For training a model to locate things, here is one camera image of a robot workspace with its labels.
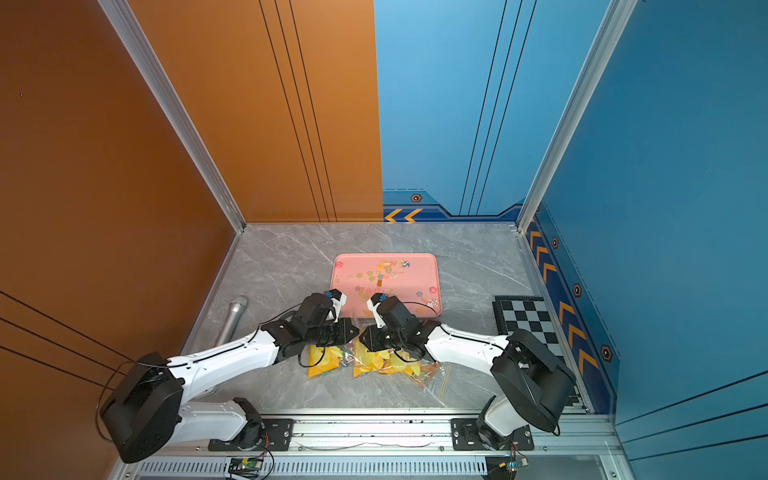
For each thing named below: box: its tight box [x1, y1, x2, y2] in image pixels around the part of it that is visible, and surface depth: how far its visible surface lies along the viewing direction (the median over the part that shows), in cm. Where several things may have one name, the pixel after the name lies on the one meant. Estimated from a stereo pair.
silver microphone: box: [215, 302, 247, 347], surface depth 93 cm
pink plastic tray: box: [330, 253, 442, 318], surface depth 107 cm
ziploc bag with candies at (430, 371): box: [415, 360, 443, 392], surface depth 83 cm
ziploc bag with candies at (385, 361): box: [352, 336, 421, 377], surface depth 82 cm
